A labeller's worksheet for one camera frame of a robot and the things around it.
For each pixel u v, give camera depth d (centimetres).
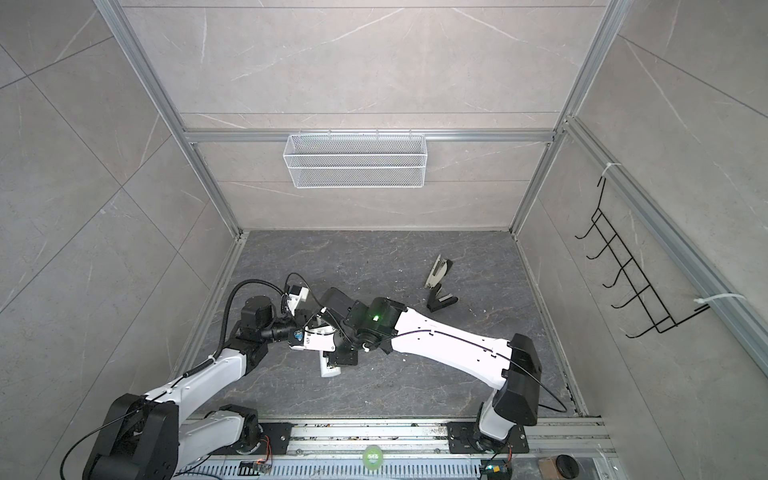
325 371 71
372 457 71
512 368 41
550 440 75
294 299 77
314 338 57
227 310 66
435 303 98
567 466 69
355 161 101
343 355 60
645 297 64
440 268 106
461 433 75
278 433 73
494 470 70
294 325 71
